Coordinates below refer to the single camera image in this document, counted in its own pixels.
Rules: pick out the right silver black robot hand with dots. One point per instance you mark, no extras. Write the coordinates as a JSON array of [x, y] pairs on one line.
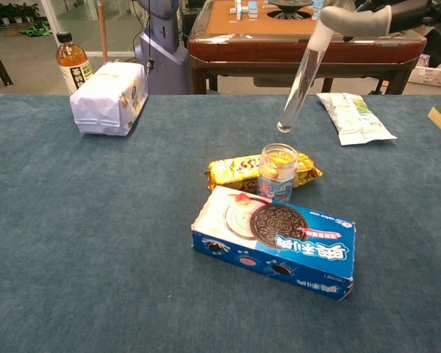
[[360, 22]]

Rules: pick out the transparent test tube white cap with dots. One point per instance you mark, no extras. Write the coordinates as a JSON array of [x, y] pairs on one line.
[[303, 77]]

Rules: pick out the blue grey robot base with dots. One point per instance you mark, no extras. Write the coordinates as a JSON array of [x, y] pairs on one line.
[[161, 48]]

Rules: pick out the black mahjong table dome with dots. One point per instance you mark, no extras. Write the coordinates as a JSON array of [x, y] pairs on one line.
[[288, 7]]

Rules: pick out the white plastic basket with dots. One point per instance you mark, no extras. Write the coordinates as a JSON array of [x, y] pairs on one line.
[[433, 75]]

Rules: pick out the white green snack packet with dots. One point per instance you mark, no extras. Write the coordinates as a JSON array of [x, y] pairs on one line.
[[353, 117]]

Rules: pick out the blue white mahjong tile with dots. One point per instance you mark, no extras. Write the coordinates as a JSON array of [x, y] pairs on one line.
[[239, 9], [250, 11]]

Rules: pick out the brown mahjong table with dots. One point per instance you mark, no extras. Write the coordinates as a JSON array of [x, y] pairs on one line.
[[250, 48]]

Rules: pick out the clear plastic jar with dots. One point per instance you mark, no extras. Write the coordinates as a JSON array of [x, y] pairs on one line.
[[277, 173]]

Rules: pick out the yellow snack packet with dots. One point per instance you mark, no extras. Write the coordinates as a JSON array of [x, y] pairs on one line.
[[231, 173]]

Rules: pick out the blue Oreo cookie box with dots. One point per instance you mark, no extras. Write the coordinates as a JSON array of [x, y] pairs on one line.
[[279, 242]]

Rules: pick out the wooden pole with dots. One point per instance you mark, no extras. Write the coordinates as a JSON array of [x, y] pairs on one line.
[[103, 29]]

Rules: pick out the white paper bag package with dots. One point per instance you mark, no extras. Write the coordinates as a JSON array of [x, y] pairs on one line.
[[106, 99]]

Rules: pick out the brown tea bottle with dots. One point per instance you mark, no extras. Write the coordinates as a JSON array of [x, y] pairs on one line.
[[71, 62]]

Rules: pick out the green cloth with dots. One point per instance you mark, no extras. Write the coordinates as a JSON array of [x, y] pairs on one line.
[[36, 28]]

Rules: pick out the blue table cloth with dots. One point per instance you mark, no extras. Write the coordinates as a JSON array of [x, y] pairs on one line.
[[95, 239]]

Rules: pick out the green potted plants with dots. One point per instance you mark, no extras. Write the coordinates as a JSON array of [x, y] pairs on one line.
[[11, 13]]

